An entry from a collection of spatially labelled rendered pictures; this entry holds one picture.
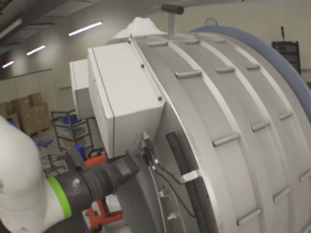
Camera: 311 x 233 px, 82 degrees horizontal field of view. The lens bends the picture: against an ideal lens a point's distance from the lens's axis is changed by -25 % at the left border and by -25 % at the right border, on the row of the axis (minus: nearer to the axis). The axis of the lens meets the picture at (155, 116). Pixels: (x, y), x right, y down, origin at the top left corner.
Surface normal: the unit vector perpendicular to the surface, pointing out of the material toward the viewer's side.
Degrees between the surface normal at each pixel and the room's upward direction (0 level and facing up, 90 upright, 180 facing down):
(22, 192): 123
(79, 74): 55
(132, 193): 61
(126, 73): 42
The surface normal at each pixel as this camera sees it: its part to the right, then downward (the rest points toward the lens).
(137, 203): 0.21, -0.49
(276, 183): 0.29, -0.27
